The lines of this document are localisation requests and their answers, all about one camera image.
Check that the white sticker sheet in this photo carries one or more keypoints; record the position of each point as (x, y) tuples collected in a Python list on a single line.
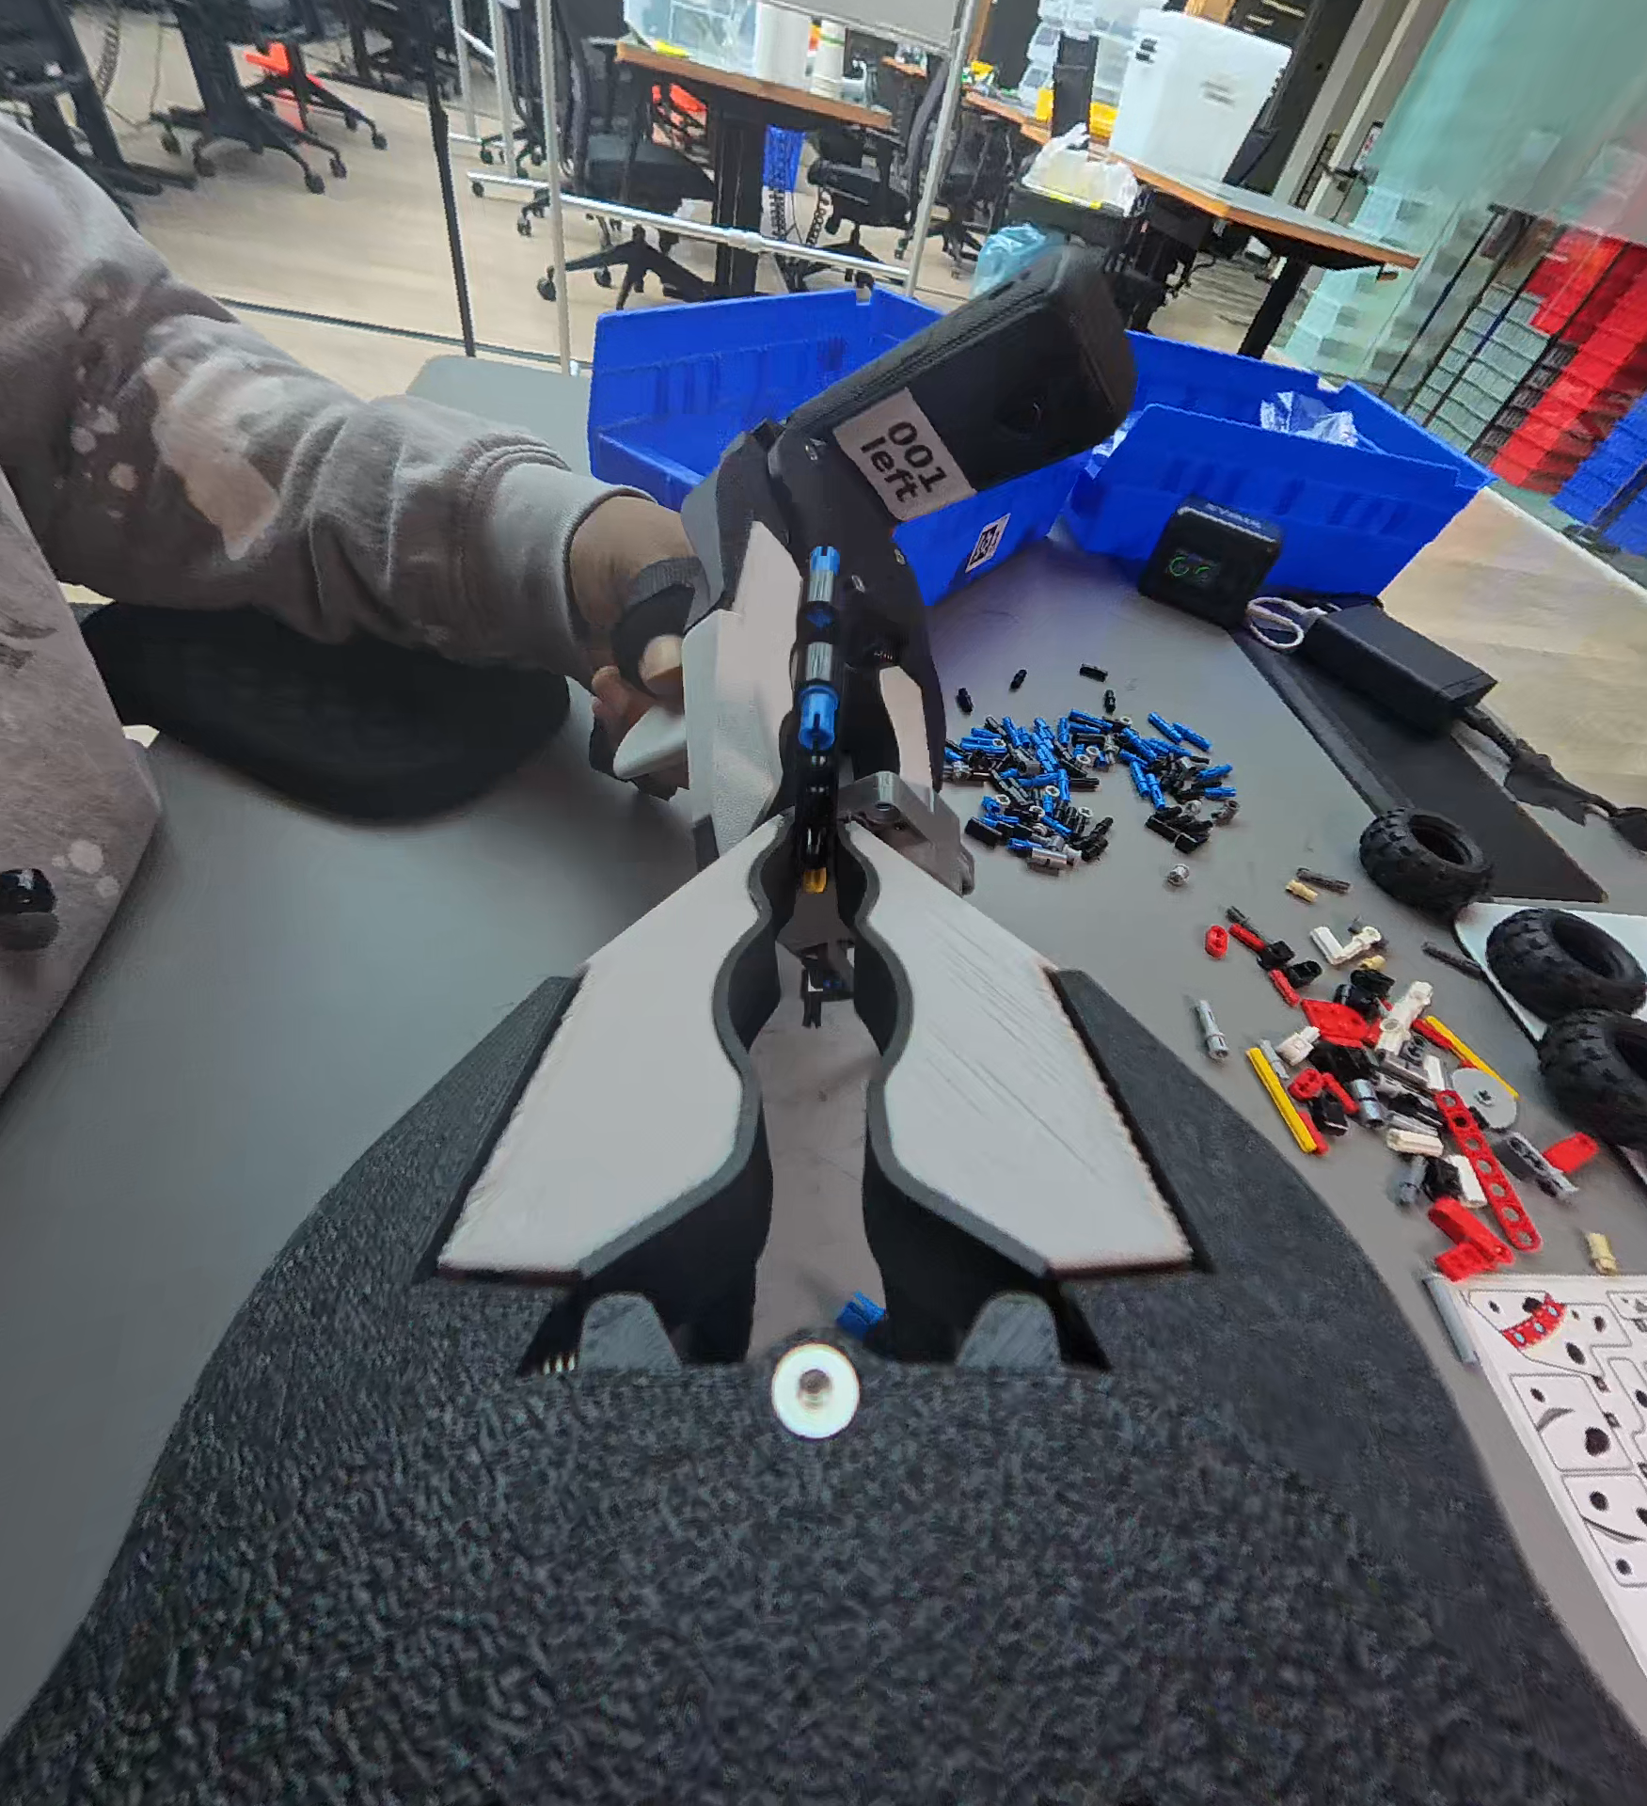
[(1601, 1469)]

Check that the person's grey patterned sweatshirt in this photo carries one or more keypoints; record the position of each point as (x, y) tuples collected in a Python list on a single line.
[(6, 791)]

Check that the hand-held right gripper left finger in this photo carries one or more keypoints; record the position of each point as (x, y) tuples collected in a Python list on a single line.
[(611, 1114)]

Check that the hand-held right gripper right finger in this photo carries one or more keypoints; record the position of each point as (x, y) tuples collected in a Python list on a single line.
[(1023, 1114)]

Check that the black floor pole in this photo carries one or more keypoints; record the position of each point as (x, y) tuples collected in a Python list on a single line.
[(451, 184)]

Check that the small black electronic device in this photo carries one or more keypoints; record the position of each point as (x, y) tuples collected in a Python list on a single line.
[(1206, 565)]

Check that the blue plastic bin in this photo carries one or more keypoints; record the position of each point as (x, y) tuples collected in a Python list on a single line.
[(711, 381), (1263, 496)]

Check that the pile of red white pieces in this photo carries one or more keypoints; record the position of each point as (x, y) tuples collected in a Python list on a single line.
[(1346, 1025)]

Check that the grey desk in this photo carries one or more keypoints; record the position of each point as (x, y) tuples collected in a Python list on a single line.
[(346, 988)]

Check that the light grey connector pin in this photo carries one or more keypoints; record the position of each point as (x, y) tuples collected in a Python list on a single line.
[(1449, 1321), (1210, 1026)]

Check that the clear plastic bag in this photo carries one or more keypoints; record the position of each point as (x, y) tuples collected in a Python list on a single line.
[(1309, 418)]

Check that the black grey building block assembly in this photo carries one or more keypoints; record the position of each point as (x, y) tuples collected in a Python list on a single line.
[(816, 692)]

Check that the shelf of red blue bins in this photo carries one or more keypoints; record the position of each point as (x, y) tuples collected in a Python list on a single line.
[(1615, 367)]

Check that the pile of blue black pins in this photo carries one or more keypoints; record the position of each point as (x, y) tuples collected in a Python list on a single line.
[(1049, 795)]

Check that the person's left forearm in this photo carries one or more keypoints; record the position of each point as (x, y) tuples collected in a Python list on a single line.
[(346, 496)]

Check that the white storage box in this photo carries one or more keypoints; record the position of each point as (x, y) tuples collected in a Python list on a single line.
[(1200, 86)]

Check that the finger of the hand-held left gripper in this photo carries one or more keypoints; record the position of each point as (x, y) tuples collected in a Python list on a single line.
[(918, 700), (746, 679)]

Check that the black toy tyre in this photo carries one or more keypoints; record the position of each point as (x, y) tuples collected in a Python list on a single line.
[(1627, 1081), (1424, 857), (1564, 963)]

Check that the person's left hand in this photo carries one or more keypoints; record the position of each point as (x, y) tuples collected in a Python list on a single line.
[(603, 565)]

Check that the wooden top office desk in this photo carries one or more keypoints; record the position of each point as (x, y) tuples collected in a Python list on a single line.
[(1276, 212), (753, 88)]

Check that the black power adapter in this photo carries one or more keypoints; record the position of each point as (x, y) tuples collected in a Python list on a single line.
[(1395, 664)]

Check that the black desk mat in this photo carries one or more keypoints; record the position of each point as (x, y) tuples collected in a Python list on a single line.
[(1402, 814)]

